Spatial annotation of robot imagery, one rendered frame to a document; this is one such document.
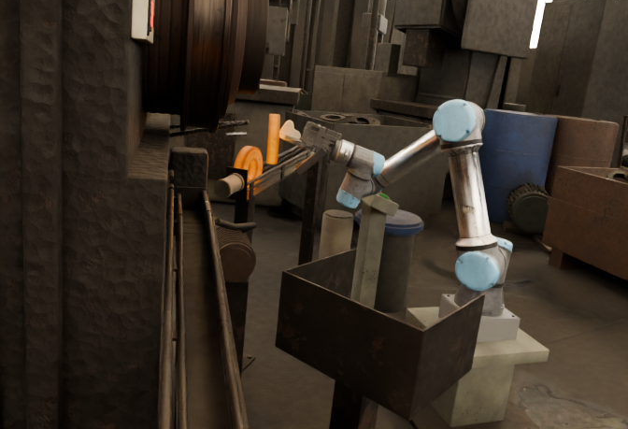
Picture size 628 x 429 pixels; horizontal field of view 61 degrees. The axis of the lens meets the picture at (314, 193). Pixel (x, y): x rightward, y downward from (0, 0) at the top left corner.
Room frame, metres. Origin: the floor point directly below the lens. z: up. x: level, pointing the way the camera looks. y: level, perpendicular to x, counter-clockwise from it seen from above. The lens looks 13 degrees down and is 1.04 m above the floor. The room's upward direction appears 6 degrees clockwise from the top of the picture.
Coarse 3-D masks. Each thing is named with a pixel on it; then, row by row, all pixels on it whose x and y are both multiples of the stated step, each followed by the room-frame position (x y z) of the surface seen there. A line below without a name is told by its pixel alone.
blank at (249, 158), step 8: (240, 152) 1.70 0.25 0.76; (248, 152) 1.70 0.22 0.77; (256, 152) 1.75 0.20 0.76; (240, 160) 1.68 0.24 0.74; (248, 160) 1.70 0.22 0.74; (256, 160) 1.76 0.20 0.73; (248, 168) 1.70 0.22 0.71; (256, 168) 1.77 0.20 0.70; (248, 176) 1.71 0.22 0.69; (256, 176) 1.77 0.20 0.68; (248, 192) 1.72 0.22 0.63
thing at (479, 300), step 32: (352, 256) 0.97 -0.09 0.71; (288, 288) 0.82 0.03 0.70; (320, 288) 0.78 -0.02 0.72; (288, 320) 0.81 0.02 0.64; (320, 320) 0.77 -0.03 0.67; (352, 320) 0.73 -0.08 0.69; (384, 320) 0.70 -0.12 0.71; (448, 320) 0.72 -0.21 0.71; (288, 352) 0.81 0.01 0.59; (320, 352) 0.77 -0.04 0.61; (352, 352) 0.73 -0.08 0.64; (384, 352) 0.69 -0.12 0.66; (416, 352) 0.66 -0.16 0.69; (448, 352) 0.73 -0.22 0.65; (352, 384) 0.72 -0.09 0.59; (384, 384) 0.69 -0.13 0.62; (416, 384) 0.66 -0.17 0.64; (448, 384) 0.75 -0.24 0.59; (352, 416) 0.80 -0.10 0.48
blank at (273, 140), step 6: (270, 114) 1.63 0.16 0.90; (276, 114) 1.64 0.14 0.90; (270, 120) 1.60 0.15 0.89; (276, 120) 1.60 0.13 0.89; (270, 126) 1.58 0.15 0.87; (276, 126) 1.58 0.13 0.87; (270, 132) 1.57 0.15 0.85; (276, 132) 1.57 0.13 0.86; (270, 138) 1.57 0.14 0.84; (276, 138) 1.57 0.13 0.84; (270, 144) 1.57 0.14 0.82; (276, 144) 1.57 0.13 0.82; (270, 150) 1.57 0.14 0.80; (276, 150) 1.57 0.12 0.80; (270, 156) 1.58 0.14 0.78; (276, 156) 1.58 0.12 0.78; (270, 162) 1.60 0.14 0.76; (276, 162) 1.60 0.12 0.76
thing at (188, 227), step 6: (186, 210) 1.33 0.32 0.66; (192, 210) 1.33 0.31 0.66; (198, 210) 1.34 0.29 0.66; (186, 216) 1.28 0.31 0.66; (192, 216) 1.28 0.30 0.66; (198, 216) 1.29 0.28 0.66; (186, 222) 1.23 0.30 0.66; (192, 222) 1.23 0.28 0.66; (198, 222) 1.24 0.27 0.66; (204, 222) 1.24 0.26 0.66; (186, 228) 1.18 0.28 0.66; (192, 228) 1.18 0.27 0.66; (198, 228) 1.19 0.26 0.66; (204, 228) 1.19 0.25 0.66
